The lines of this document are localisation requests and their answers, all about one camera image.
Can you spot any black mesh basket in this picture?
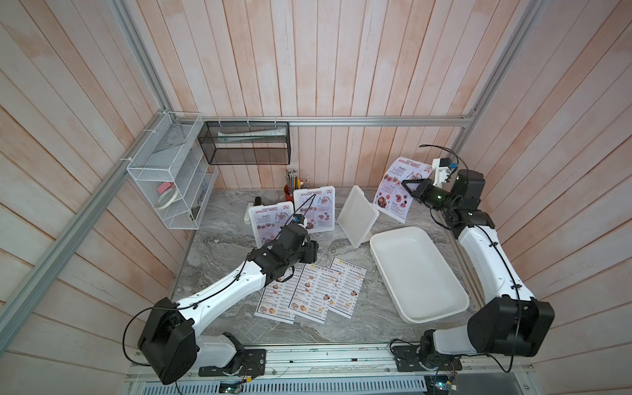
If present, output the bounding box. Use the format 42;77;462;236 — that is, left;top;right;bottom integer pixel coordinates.
197;121;291;166

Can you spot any white plastic tray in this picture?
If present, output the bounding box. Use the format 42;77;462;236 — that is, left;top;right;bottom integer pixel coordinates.
370;226;470;324

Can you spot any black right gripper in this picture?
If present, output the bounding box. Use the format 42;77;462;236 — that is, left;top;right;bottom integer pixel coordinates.
402;180;459;217

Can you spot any dim sum inn menu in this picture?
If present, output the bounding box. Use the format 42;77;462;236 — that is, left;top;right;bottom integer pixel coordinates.
330;257;366;319
254;265;303;324
288;264;339;324

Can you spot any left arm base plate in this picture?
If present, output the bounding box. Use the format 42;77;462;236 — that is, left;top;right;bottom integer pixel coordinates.
198;349;267;379

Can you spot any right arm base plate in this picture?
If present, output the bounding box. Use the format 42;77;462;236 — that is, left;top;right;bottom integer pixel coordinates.
389;342;462;372

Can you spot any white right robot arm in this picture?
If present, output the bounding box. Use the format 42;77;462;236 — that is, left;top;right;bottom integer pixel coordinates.
403;170;555;366

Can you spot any pencils and pens bundle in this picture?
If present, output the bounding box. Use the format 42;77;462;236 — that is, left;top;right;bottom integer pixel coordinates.
286;169;309;194

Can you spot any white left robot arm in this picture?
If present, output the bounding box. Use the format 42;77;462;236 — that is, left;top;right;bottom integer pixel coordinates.
138;223;319;385

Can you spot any red metal pen cup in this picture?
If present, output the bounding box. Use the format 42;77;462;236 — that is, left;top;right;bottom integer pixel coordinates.
284;185;294;202

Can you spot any aluminium front rail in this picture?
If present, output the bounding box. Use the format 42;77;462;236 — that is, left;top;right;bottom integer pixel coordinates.
121;343;545;394

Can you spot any Dim Sum Inn menu front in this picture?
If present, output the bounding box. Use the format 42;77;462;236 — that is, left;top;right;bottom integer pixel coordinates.
330;257;366;319

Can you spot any white tape roll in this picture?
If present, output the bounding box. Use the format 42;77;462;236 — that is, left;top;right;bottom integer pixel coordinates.
155;187;179;211

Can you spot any white wire mesh shelf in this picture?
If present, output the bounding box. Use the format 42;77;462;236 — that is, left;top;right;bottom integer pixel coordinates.
127;111;218;230

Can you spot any white menu holder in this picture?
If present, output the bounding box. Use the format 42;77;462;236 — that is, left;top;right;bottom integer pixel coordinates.
292;185;337;236
337;185;380;249
246;200;300;248

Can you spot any special menu sheet top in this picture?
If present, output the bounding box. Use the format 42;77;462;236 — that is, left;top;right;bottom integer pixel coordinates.
251;206;296;243

